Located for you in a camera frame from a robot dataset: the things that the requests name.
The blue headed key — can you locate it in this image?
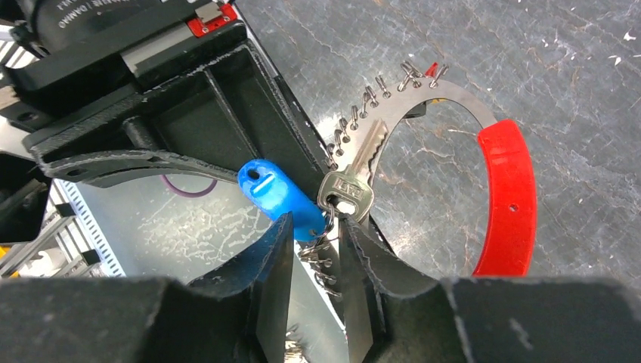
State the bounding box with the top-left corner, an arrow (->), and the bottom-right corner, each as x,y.
237,119 -> 389,241

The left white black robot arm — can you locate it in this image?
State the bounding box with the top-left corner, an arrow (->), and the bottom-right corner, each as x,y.
1,1 -> 328,195

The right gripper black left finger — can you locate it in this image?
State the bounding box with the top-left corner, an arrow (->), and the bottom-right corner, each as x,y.
1,214 -> 294,362

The white toothed cable duct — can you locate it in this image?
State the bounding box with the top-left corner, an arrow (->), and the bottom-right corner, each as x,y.
51,179 -> 126,278

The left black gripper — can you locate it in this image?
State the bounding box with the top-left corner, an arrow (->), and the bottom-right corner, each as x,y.
1,1 -> 330,188

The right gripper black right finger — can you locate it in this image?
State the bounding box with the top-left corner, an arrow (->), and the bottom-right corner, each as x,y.
338,215 -> 640,362

